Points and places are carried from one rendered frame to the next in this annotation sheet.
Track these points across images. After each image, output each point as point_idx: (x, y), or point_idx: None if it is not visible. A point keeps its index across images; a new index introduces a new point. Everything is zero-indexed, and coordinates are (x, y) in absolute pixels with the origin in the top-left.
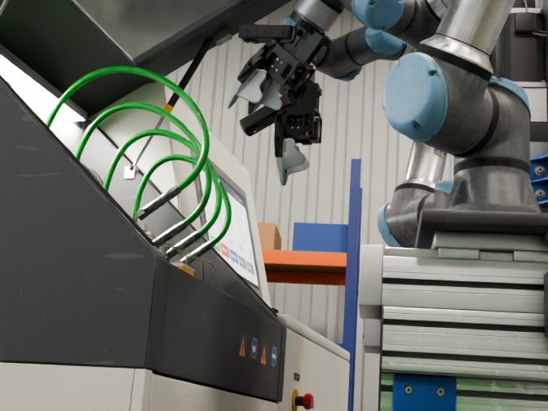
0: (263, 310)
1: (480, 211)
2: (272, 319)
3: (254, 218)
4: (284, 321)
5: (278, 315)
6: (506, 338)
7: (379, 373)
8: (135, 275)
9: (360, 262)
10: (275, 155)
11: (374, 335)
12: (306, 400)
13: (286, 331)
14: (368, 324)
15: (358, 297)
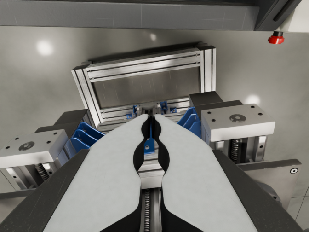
0: (271, 2)
1: (0, 222)
2: (261, 17)
3: None
4: (281, 27)
5: (289, 19)
6: None
7: (53, 124)
8: None
9: (0, 150)
10: (79, 152)
11: (203, 121)
12: (269, 39)
13: (274, 30)
14: (205, 121)
15: (14, 137)
